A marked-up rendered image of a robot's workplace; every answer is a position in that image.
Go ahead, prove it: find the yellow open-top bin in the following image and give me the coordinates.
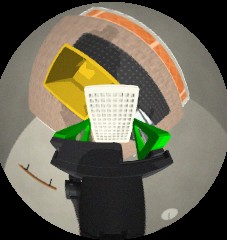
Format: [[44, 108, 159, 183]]
[[43, 43, 119, 120]]

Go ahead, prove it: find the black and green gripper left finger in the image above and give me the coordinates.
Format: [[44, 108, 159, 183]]
[[53, 118, 91, 141]]

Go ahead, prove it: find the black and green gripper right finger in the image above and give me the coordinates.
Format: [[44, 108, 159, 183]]
[[132, 118, 171, 160]]

